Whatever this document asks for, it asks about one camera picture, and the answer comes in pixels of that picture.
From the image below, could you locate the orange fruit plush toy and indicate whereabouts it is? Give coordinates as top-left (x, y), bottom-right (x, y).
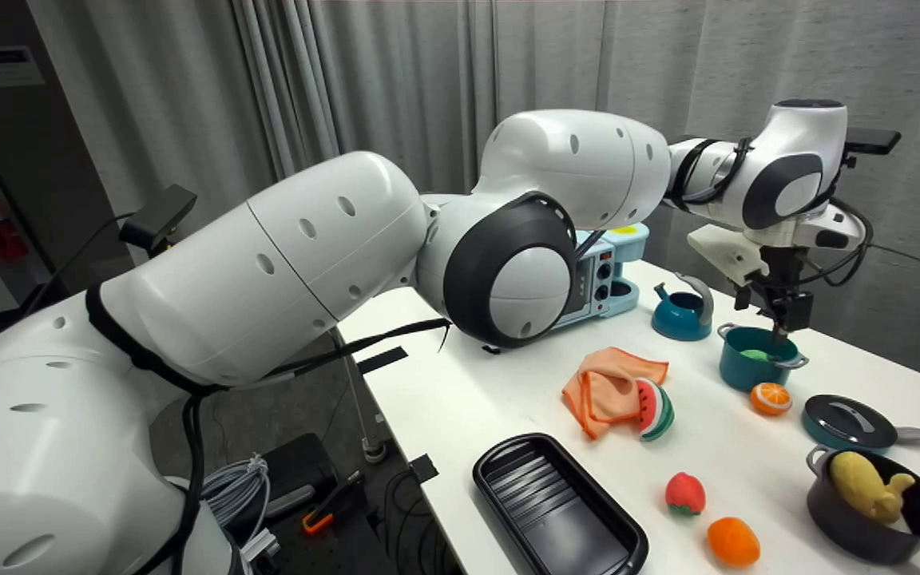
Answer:
top-left (704, 513), bottom-right (767, 572)

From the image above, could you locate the black tape strip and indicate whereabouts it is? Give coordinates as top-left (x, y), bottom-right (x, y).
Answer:
top-left (405, 451), bottom-right (444, 485)
top-left (351, 342), bottom-right (412, 378)

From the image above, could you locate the black camera on clamp mount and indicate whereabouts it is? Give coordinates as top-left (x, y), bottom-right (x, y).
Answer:
top-left (115, 183), bottom-right (201, 257)

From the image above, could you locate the long black arm cable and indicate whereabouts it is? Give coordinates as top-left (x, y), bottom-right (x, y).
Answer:
top-left (80, 225), bottom-right (613, 575)

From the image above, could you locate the red peach plush toy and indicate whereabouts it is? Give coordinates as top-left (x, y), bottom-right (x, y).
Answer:
top-left (662, 468), bottom-right (712, 520)

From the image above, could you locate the blue toy pot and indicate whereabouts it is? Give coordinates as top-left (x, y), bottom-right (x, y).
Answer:
top-left (712, 320), bottom-right (811, 394)

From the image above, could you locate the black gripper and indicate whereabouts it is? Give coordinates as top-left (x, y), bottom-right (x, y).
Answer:
top-left (737, 247), bottom-right (818, 336)

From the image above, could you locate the orange handled tool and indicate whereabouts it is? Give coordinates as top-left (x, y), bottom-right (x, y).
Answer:
top-left (297, 468), bottom-right (366, 538)

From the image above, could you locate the black box on floor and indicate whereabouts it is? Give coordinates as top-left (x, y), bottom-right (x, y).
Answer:
top-left (256, 429), bottom-right (342, 527)

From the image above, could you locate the light blue toy oven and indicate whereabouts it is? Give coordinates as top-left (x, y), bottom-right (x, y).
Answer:
top-left (542, 217), bottom-right (655, 342)

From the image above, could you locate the grey cable bundle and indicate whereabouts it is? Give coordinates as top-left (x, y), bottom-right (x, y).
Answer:
top-left (196, 453), bottom-right (285, 567)

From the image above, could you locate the black rectangular tray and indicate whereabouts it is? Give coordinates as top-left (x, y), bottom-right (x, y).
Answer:
top-left (470, 429), bottom-right (652, 575)

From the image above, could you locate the half orange toy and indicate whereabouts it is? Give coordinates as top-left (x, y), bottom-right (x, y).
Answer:
top-left (746, 380), bottom-right (794, 422)

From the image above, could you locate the small blue toy kettle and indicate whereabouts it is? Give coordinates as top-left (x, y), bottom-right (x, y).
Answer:
top-left (647, 271), bottom-right (718, 345)

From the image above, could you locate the orange cloth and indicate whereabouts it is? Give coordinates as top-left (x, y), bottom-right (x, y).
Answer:
top-left (558, 345), bottom-right (674, 443)

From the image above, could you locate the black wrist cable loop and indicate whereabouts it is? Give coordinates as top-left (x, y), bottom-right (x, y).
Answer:
top-left (800, 195), bottom-right (878, 291)

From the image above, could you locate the white wall label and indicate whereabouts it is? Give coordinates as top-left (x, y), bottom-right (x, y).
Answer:
top-left (0, 40), bottom-right (47, 92)

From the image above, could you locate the watermelon slice plush toy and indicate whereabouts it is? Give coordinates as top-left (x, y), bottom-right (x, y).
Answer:
top-left (632, 378), bottom-right (681, 443)

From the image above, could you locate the yellow banana plush toy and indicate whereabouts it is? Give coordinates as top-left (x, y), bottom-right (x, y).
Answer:
top-left (827, 446), bottom-right (916, 527)

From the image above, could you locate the black pot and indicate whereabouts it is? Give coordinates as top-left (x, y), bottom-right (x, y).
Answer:
top-left (803, 443), bottom-right (920, 567)

